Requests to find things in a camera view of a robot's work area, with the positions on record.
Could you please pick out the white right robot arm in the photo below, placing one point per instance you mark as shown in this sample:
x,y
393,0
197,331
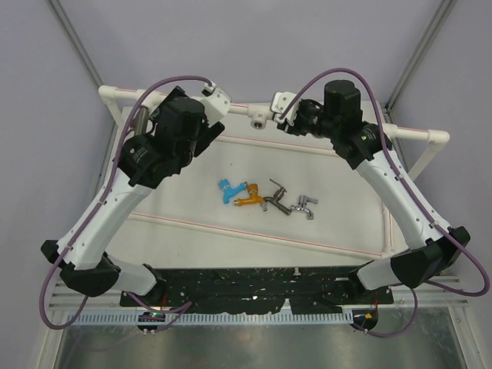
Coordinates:
x,y
431,241

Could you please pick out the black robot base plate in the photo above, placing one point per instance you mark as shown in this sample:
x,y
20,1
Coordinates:
x,y
308,290

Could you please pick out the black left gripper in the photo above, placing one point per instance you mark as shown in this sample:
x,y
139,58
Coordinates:
x,y
207,132

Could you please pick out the chrome metal faucet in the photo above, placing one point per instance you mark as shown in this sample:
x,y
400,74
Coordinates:
x,y
302,206

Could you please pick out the blue plastic faucet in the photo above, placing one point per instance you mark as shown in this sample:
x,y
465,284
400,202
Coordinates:
x,y
229,191

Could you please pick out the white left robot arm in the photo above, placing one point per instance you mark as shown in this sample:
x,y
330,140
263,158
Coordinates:
x,y
81,254

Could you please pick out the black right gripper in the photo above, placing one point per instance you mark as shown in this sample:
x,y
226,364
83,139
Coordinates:
x,y
294,129

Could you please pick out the white slotted cable duct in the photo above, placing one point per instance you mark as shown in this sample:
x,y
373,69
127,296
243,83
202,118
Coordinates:
x,y
138,317

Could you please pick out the grey metal faucet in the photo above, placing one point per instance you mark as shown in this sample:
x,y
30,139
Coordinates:
x,y
275,199

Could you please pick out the orange plastic faucet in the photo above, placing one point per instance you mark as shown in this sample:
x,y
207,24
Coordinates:
x,y
253,198

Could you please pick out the dark long-spout faucet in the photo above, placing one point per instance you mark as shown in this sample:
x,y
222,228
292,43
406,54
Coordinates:
x,y
140,120

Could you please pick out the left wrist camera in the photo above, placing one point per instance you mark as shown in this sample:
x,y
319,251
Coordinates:
x,y
216,102

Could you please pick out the white PVC pipe frame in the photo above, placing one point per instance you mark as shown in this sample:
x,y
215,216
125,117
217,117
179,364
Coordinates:
x,y
349,219

